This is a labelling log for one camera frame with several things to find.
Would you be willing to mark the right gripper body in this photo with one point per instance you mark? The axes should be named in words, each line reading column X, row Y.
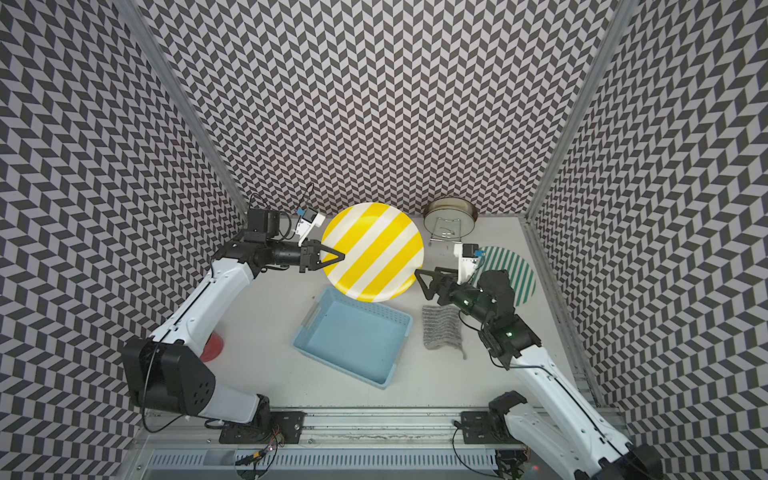
column 465, row 297

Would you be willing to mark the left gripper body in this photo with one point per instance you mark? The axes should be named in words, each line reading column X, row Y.
column 287, row 253

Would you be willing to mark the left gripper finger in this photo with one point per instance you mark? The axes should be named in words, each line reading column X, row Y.
column 322, row 258
column 311, row 245

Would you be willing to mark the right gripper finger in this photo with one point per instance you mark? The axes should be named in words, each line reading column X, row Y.
column 432, row 283
column 442, row 273

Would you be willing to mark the green striped plate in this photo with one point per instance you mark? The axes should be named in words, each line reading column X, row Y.
column 522, row 276

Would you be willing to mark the grey microfibre cloth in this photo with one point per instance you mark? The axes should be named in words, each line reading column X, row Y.
column 442, row 328

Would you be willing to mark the yellow striped plate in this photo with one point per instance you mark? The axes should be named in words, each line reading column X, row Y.
column 383, row 248

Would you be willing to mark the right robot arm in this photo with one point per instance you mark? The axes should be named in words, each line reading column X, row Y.
column 576, row 440

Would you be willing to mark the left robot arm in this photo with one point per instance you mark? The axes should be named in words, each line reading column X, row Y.
column 165, row 371

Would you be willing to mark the light blue plastic basket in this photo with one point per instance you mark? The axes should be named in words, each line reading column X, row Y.
column 362, row 340

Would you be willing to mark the red emergency stop button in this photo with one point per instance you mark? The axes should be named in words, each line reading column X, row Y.
column 213, row 348

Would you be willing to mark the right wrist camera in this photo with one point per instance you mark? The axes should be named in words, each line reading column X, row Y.
column 469, row 257

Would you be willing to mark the wire plate stand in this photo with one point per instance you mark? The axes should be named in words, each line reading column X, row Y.
column 445, row 231

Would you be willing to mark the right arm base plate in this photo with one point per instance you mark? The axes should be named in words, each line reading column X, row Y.
column 484, row 428

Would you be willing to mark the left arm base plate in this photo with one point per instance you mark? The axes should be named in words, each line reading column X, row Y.
column 286, row 425

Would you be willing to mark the aluminium front rail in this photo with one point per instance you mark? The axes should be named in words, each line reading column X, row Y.
column 331, row 428

